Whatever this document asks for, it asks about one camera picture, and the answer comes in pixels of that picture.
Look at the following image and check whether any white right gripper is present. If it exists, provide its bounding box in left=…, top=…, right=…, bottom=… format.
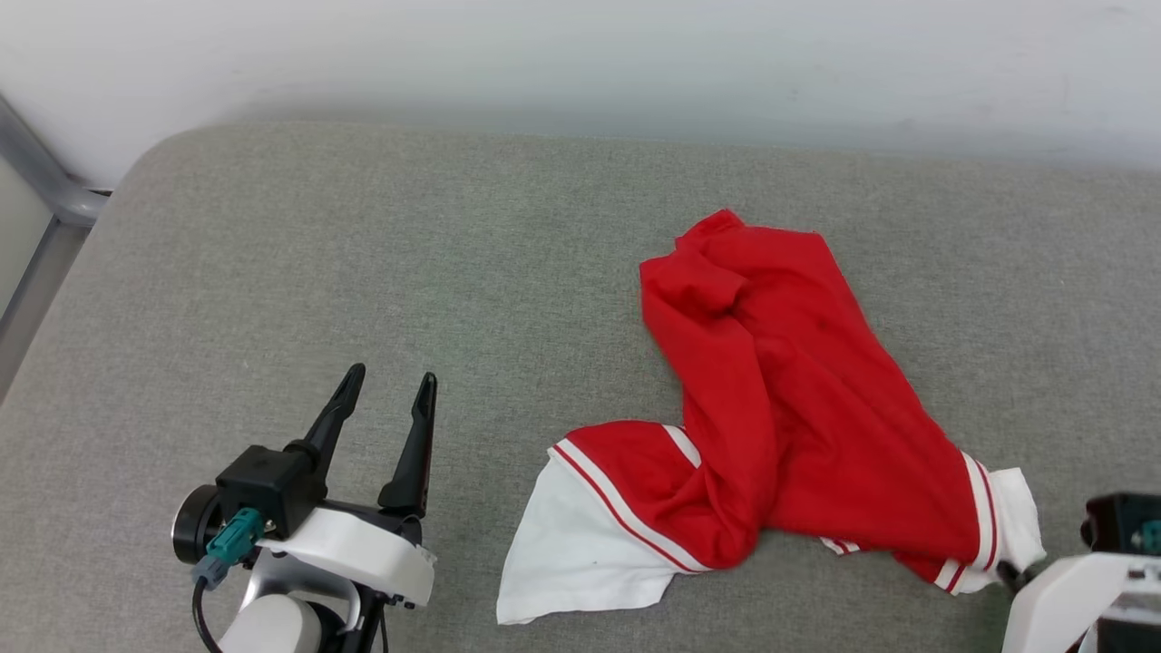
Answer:
left=998, top=551, right=1161, bottom=653

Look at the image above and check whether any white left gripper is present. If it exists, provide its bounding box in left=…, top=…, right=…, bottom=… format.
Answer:
left=240, top=365, right=437, bottom=636

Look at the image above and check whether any red and white basketball jersey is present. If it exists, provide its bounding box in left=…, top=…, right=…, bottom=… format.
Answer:
left=496, top=209, right=1047, bottom=627

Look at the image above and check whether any grey metal partition frame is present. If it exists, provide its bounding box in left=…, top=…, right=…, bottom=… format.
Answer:
left=0, top=91, right=112, bottom=400

